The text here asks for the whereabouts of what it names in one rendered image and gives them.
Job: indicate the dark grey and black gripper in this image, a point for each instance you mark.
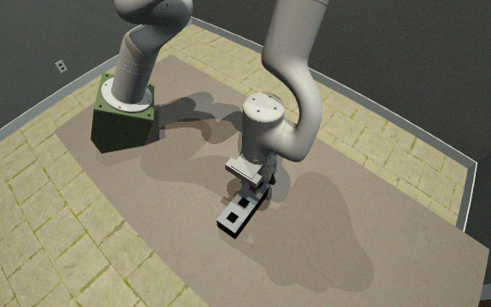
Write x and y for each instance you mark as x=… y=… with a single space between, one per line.
x=266 y=171

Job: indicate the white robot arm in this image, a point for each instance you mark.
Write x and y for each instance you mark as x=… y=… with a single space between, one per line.
x=292 y=31

